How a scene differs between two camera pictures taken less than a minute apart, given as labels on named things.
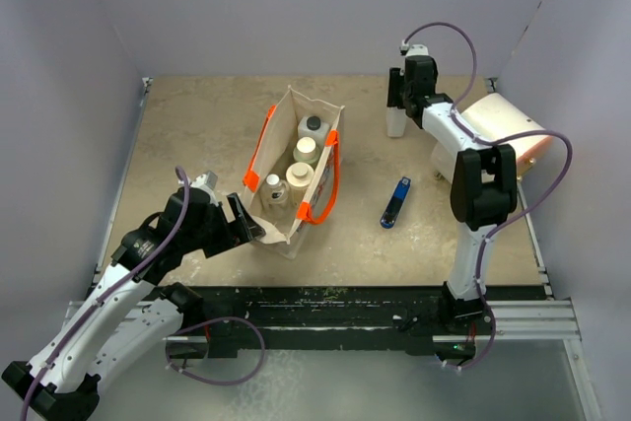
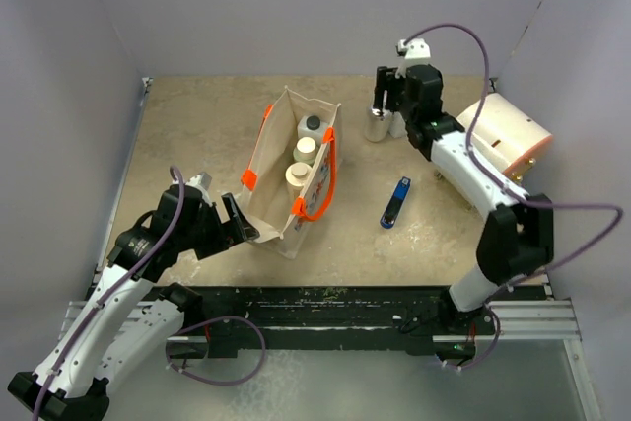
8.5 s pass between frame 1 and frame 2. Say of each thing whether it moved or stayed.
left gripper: stayed
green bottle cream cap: stayed
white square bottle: stayed
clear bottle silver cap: moved
